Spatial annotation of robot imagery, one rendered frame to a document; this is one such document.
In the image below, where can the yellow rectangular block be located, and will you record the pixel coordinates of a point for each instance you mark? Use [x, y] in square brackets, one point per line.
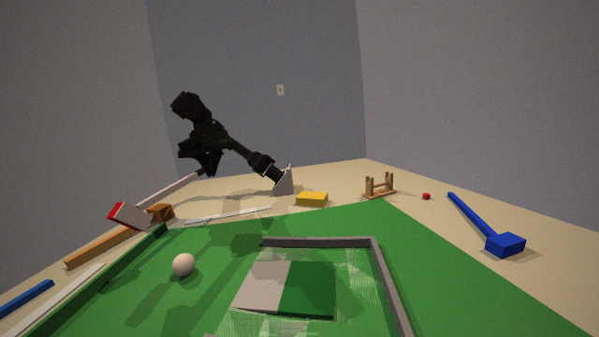
[312, 199]

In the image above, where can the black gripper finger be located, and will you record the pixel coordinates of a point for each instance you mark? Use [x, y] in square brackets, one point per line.
[214, 159]
[203, 160]

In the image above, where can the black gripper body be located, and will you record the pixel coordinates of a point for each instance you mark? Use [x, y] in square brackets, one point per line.
[214, 147]

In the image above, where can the blue golf putter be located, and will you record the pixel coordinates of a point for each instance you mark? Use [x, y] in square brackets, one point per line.
[502, 245]

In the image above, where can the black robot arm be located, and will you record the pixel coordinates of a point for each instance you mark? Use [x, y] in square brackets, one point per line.
[188, 106]

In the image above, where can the blue long bar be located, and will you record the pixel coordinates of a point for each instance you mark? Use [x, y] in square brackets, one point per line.
[25, 297]

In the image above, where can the beige ball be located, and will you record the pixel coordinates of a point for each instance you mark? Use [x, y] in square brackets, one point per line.
[183, 264]

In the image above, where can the green putting mat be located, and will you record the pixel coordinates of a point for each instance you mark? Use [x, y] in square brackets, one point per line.
[444, 291]

